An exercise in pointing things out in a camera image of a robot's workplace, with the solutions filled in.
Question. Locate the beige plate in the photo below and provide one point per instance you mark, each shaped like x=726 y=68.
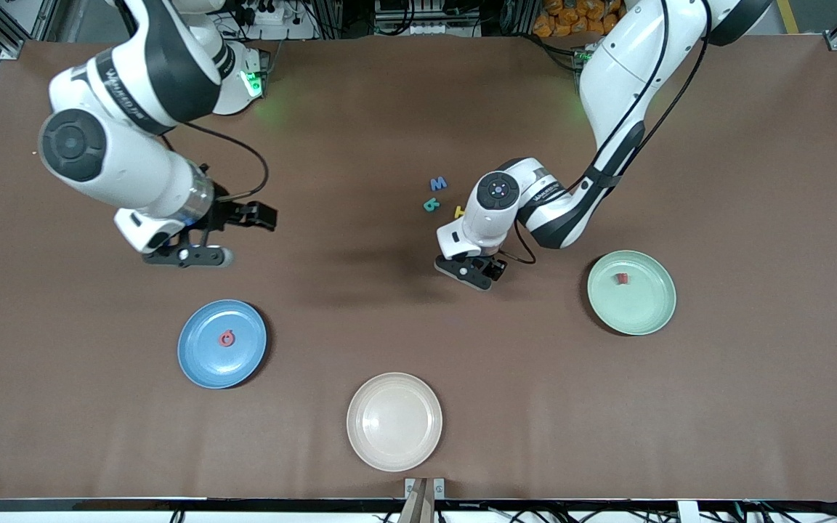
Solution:
x=394 y=421

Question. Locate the white power strip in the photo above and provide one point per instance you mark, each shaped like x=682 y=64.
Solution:
x=280 y=30

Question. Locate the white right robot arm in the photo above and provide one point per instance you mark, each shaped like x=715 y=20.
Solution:
x=135 y=87

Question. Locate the green plate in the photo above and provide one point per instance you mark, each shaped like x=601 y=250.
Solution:
x=644 y=312

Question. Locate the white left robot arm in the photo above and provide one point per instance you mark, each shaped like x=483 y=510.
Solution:
x=622 y=65

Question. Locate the teal foam letter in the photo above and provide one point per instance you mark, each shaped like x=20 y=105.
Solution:
x=431 y=206

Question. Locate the blue plate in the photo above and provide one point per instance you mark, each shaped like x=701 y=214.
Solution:
x=222 y=370

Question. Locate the blue foam letter m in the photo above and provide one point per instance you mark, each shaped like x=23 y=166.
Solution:
x=438 y=187

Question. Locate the red foam letter G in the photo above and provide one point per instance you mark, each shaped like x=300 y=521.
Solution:
x=221 y=340

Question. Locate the orange packets pile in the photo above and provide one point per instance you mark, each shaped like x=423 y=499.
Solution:
x=560 y=22

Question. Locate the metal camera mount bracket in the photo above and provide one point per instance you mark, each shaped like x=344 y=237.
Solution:
x=424 y=501

